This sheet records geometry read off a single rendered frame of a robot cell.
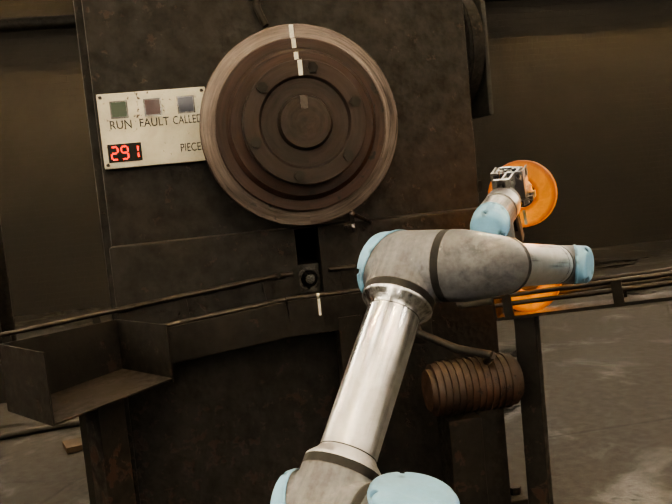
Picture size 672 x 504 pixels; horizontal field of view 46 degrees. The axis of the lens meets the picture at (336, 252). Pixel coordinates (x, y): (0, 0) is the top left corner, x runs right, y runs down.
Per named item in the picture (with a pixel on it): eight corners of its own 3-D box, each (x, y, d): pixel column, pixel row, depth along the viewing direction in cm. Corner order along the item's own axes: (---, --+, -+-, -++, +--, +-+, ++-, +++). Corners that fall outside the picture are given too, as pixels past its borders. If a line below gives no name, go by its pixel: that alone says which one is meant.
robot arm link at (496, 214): (471, 251, 157) (464, 211, 154) (483, 232, 166) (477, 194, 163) (510, 249, 153) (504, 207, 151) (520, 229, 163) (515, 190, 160)
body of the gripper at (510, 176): (528, 163, 174) (518, 179, 163) (533, 200, 176) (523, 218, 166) (494, 166, 177) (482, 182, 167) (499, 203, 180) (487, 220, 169)
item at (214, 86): (211, 234, 189) (188, 36, 185) (399, 214, 197) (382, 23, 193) (211, 235, 183) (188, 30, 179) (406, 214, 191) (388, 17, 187)
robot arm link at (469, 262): (505, 225, 114) (596, 235, 155) (436, 227, 120) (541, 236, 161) (506, 305, 114) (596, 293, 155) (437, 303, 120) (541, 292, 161)
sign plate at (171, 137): (105, 169, 193) (96, 95, 191) (212, 160, 197) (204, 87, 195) (104, 169, 190) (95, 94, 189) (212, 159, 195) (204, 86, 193)
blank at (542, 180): (486, 167, 189) (482, 167, 186) (551, 154, 182) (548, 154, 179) (497, 231, 189) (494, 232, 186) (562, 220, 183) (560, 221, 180)
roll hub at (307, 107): (248, 190, 180) (235, 66, 178) (367, 178, 185) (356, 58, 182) (250, 190, 175) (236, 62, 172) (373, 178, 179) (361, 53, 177)
